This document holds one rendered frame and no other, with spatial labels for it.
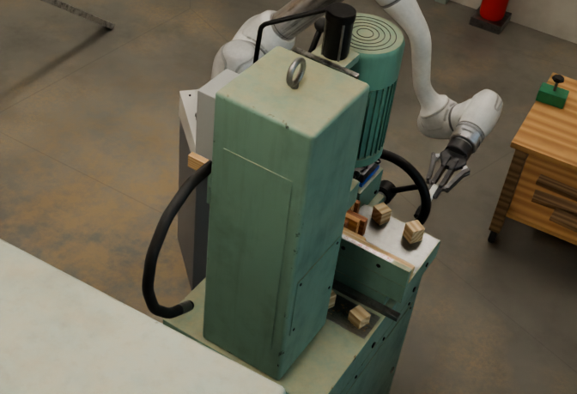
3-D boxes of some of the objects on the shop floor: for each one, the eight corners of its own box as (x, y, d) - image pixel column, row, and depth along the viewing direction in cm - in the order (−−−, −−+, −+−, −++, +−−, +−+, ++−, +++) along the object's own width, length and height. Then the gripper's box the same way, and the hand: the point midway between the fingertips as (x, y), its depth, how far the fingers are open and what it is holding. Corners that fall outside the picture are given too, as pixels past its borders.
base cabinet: (380, 433, 292) (422, 285, 246) (285, 577, 253) (314, 433, 207) (265, 366, 308) (285, 216, 262) (160, 492, 269) (160, 342, 223)
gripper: (443, 130, 267) (404, 189, 258) (482, 147, 263) (446, 208, 253) (441, 143, 274) (403, 202, 264) (480, 160, 269) (444, 221, 259)
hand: (430, 196), depth 260 cm, fingers closed
